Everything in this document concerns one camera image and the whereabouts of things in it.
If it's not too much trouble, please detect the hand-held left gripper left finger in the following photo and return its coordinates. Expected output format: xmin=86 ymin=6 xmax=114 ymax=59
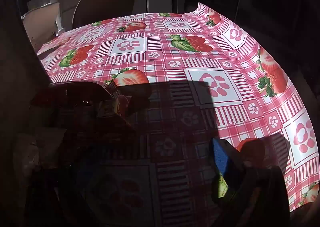
xmin=27 ymin=164 xmax=100 ymax=227

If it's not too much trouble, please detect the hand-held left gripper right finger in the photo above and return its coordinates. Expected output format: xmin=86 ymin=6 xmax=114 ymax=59
xmin=212 ymin=138 xmax=292 ymax=227

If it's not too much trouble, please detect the pink strawberry print tablecloth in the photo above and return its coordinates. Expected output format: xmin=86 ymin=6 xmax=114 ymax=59
xmin=36 ymin=2 xmax=318 ymax=227

